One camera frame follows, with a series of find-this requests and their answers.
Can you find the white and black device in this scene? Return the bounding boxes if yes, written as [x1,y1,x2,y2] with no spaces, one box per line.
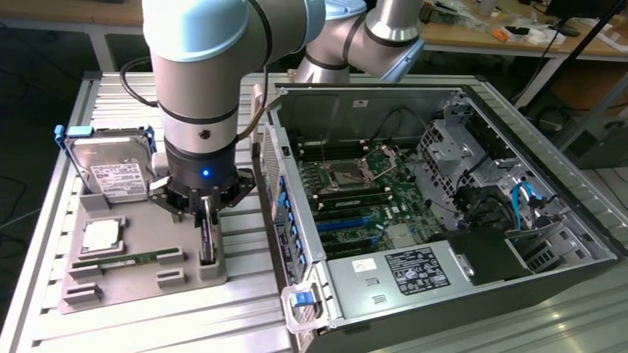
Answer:
[504,24,553,44]

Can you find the black wire bundle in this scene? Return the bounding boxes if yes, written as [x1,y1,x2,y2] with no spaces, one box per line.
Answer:
[453,185,516,232]

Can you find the wooden desk white legs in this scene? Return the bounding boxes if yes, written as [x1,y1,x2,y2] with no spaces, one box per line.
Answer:
[0,0,148,73]

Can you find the grey power supply unit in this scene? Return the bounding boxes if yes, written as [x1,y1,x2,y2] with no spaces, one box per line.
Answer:
[325,240,480,321]

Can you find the black RAM slot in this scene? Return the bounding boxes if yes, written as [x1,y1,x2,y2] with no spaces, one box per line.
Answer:
[297,154,376,163]
[296,145,374,153]
[297,149,374,157]
[296,140,373,149]

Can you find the perforated metal drive cage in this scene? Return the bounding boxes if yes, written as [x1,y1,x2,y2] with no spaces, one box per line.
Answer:
[416,117,496,196]

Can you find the green motherboard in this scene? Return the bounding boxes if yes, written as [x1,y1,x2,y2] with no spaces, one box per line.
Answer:
[292,139,445,260]

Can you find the blue case release latch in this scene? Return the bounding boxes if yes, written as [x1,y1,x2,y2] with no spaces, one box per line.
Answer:
[288,290,314,307]

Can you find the grey parts rack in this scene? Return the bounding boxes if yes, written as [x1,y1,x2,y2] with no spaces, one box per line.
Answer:
[57,150,230,313]

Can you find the blue expansion slot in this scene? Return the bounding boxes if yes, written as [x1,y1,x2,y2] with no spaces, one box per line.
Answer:
[314,215,377,232]

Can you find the silver hard disk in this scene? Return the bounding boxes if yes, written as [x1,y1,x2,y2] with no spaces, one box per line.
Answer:
[68,136,164,204]

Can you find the dark equipment box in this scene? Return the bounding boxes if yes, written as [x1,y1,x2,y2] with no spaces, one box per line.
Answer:
[562,117,628,170]

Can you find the silver CPU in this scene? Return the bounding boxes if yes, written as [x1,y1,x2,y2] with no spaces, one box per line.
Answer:
[80,219,124,252]

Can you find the graphics card with metal bracket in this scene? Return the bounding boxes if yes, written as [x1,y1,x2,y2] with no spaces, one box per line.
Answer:
[194,194,221,266]

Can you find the blue disk carrier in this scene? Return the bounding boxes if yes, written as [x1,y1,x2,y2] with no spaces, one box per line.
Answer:
[53,124,157,196]

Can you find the black monitor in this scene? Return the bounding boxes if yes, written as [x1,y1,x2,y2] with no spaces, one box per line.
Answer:
[541,0,628,19]

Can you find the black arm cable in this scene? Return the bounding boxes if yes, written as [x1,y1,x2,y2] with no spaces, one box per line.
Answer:
[118,54,272,145]

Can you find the black plastic box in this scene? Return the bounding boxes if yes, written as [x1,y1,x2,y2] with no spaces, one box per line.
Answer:
[429,228,537,288]

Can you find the clear plastic bag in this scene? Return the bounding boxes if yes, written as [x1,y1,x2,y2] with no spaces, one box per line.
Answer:
[430,0,492,29]

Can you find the black tripod pole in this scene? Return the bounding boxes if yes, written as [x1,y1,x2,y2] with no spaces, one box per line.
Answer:
[566,0,620,62]

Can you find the green RAM stick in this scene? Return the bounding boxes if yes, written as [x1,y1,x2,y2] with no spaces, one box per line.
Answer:
[72,249,178,266]

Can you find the blue wire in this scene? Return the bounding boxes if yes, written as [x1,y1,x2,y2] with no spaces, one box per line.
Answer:
[508,181,546,232]

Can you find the metal disk bay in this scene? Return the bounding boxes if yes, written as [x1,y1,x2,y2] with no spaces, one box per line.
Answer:
[504,219,593,276]

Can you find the wooden desk with clutter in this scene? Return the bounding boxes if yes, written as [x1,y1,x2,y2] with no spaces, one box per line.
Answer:
[418,0,628,107]

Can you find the installed dark RAM stick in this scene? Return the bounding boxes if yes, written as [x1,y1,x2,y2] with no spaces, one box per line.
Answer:
[317,190,389,211]

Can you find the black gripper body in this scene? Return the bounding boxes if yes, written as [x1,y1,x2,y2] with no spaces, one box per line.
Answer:
[164,145,238,199]

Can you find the long black expansion slot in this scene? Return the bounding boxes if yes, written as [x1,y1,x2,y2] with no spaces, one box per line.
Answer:
[324,245,377,259]
[318,233,385,249]

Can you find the metal socket cover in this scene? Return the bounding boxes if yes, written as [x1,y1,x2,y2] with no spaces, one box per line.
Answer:
[360,144,404,181]

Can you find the black computer mouse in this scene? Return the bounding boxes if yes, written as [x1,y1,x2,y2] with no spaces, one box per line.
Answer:
[557,18,582,37]

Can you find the open black PC case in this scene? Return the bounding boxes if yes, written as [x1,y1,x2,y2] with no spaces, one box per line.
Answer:
[250,81,628,353]

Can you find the CPU socket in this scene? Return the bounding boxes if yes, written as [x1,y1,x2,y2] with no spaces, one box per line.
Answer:
[326,161,368,191]

